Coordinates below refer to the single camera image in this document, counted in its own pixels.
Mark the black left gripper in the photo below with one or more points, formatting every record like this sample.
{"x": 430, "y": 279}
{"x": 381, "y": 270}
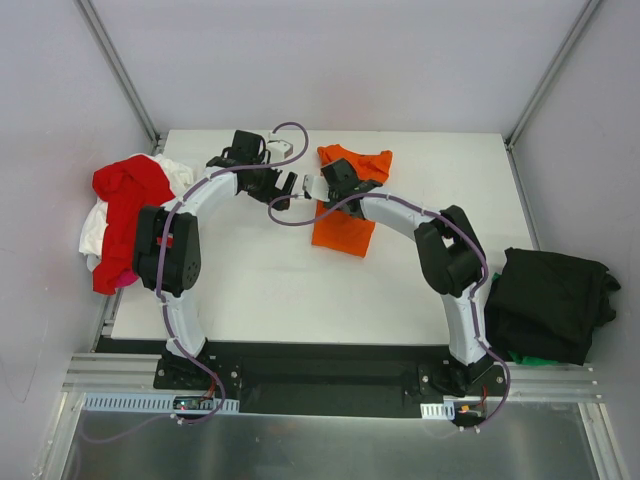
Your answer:
{"x": 279, "y": 185}

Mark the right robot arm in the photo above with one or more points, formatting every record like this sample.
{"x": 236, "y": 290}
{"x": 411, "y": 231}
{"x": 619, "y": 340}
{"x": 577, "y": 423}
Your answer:
{"x": 451, "y": 259}

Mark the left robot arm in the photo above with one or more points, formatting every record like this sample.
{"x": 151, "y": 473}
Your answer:
{"x": 167, "y": 251}

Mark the black t-shirt stack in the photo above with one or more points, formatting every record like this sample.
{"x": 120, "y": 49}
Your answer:
{"x": 547, "y": 306}

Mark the white t-shirt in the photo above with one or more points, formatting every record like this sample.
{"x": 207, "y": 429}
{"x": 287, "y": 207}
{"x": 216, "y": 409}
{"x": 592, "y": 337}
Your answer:
{"x": 180, "y": 177}

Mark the red t-shirt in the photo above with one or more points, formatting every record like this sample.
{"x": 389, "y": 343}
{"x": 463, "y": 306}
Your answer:
{"x": 126, "y": 186}

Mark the pink garment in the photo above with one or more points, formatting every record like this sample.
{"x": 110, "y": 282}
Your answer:
{"x": 126, "y": 278}

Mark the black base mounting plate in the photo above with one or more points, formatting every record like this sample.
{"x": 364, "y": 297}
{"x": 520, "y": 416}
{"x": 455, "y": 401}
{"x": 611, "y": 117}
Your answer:
{"x": 378, "y": 381}

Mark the green t-shirt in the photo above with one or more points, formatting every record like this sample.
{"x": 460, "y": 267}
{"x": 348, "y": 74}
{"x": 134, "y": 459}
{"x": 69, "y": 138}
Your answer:
{"x": 531, "y": 361}

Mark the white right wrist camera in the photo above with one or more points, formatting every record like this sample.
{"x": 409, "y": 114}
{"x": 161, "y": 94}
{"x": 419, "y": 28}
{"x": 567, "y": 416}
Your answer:
{"x": 316, "y": 188}

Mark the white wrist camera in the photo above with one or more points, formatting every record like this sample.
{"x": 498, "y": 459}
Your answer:
{"x": 278, "y": 149}
{"x": 316, "y": 188}

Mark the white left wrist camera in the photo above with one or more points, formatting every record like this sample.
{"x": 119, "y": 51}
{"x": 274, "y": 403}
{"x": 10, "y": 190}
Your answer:
{"x": 278, "y": 149}

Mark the left aluminium frame post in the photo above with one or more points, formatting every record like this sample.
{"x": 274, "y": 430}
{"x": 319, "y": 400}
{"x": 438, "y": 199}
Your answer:
{"x": 98, "y": 30}

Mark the aluminium frame post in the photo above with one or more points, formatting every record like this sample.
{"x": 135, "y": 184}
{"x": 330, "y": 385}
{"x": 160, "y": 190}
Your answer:
{"x": 98, "y": 30}
{"x": 577, "y": 29}

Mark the right aluminium frame post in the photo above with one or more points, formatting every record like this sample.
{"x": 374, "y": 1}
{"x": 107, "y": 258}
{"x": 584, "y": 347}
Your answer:
{"x": 577, "y": 29}

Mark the right slotted cable duct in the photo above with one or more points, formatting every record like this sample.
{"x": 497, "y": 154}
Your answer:
{"x": 438, "y": 411}

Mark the slotted cable duct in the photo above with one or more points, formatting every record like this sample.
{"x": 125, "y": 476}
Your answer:
{"x": 438, "y": 411}
{"x": 158, "y": 404}

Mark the left slotted cable duct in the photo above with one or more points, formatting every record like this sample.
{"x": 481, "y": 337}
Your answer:
{"x": 158, "y": 404}

